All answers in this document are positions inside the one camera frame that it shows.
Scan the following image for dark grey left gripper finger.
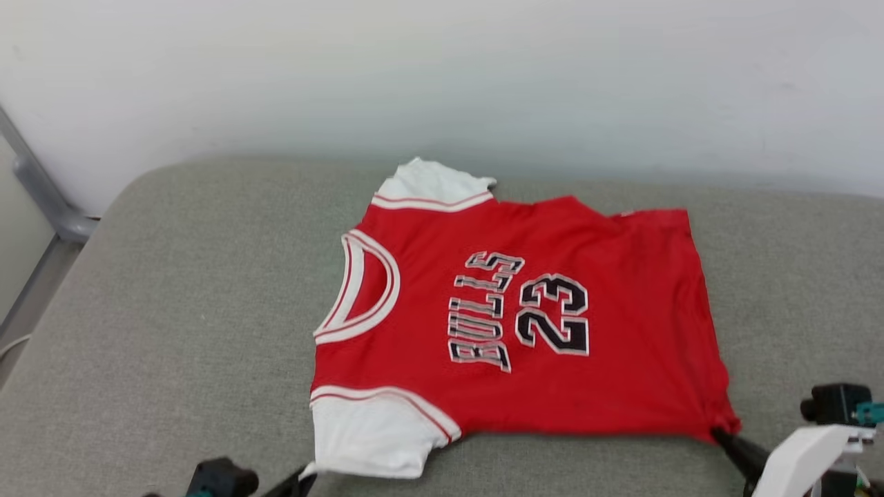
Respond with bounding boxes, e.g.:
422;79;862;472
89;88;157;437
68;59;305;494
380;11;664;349
262;468;318;497

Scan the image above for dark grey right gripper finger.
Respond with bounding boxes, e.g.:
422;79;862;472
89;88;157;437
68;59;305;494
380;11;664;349
711;427;771;485

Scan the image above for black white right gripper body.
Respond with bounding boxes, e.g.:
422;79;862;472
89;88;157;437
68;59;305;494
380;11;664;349
749;424;878;497

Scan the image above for red white basketball jersey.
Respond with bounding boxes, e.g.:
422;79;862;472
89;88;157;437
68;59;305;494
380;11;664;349
309;157;743;480

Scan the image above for grey metal pipe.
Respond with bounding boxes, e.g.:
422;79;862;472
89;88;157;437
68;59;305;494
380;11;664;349
0;104;102;342

